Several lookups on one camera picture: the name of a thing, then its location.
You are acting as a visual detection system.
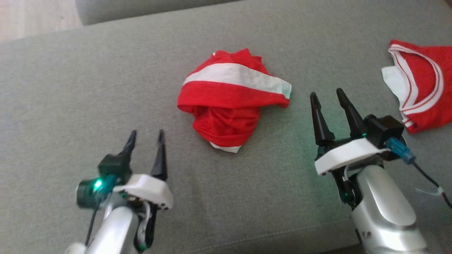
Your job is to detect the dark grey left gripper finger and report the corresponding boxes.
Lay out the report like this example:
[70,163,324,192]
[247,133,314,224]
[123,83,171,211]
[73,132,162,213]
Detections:
[119,129,138,157]
[150,129,168,181]

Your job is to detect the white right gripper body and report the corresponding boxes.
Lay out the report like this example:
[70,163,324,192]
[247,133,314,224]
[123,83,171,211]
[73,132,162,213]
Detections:
[314,138,391,176]

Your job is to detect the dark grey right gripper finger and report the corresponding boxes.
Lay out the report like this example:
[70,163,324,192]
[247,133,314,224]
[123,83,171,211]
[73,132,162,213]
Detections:
[310,92,335,146]
[336,88,368,139]

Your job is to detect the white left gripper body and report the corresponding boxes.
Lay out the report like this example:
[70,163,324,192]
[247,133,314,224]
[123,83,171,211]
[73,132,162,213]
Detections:
[113,174,174,211]

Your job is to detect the red shirt with white sleeves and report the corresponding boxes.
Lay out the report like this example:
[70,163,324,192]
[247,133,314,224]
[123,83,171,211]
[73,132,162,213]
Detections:
[381,40,452,134]

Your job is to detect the red shorts with white band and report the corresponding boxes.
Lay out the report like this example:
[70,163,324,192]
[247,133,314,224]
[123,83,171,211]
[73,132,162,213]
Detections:
[177,49,292,153]

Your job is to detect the large grey sofa seat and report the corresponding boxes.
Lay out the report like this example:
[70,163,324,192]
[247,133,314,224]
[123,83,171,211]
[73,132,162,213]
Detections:
[0,0,452,254]

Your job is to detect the black right camera cable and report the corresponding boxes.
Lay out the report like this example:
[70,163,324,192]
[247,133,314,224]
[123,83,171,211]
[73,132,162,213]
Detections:
[386,138,452,209]

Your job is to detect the black camera cable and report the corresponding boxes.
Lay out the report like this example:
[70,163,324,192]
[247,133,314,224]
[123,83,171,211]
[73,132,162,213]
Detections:
[386,138,452,209]
[85,199,103,247]

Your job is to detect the black left camera cable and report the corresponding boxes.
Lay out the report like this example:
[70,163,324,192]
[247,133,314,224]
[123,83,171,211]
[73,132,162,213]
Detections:
[85,199,103,247]

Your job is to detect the white cable tag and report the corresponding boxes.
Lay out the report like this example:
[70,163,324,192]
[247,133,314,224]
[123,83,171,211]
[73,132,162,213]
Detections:
[416,186,445,196]

